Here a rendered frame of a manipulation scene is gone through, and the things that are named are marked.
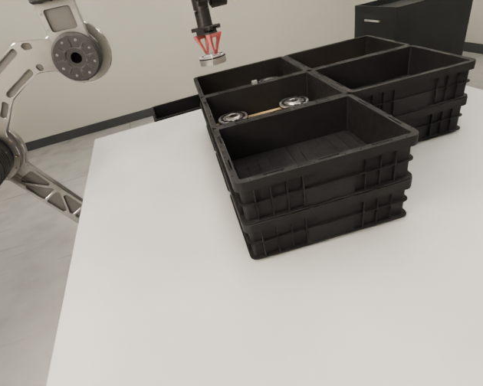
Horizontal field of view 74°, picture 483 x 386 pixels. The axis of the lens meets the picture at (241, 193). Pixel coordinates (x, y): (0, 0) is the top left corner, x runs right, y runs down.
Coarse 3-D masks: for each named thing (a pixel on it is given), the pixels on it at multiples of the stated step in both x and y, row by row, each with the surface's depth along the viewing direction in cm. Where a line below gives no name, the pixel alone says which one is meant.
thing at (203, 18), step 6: (198, 12) 115; (204, 12) 115; (198, 18) 116; (204, 18) 116; (210, 18) 117; (198, 24) 118; (204, 24) 117; (210, 24) 118; (216, 24) 117; (192, 30) 120; (210, 30) 116
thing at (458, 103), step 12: (432, 108) 97; (444, 108) 98; (456, 108) 101; (408, 120) 99; (420, 120) 100; (432, 120) 101; (444, 120) 101; (456, 120) 103; (420, 132) 102; (432, 132) 104; (444, 132) 104
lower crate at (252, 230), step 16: (368, 192) 70; (384, 192) 71; (400, 192) 73; (320, 208) 69; (336, 208) 70; (352, 208) 73; (368, 208) 74; (384, 208) 75; (400, 208) 76; (240, 224) 85; (256, 224) 68; (272, 224) 69; (288, 224) 71; (304, 224) 72; (320, 224) 73; (336, 224) 74; (352, 224) 75; (368, 224) 76; (256, 240) 72; (272, 240) 73; (288, 240) 74; (304, 240) 75; (320, 240) 75; (256, 256) 74
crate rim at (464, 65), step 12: (396, 48) 116; (420, 48) 111; (360, 60) 114; (468, 60) 94; (312, 72) 111; (432, 72) 91; (444, 72) 92; (456, 72) 93; (336, 84) 96; (384, 84) 90; (396, 84) 91; (408, 84) 91; (360, 96) 90
